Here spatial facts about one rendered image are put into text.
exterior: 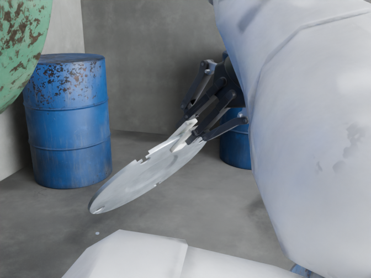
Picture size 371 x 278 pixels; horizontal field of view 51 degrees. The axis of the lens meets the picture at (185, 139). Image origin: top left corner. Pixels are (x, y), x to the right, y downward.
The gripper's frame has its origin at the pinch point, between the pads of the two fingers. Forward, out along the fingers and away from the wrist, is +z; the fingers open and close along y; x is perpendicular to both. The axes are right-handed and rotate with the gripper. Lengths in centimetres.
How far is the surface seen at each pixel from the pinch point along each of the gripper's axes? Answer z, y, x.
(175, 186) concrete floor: 152, 20, -144
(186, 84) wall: 157, 105, -237
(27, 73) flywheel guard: 16.3, 29.7, 10.3
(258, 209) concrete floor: 108, -25, -151
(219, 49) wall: 113, 107, -248
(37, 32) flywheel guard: 7.1, 32.1, 9.9
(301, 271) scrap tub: 34, -43, -51
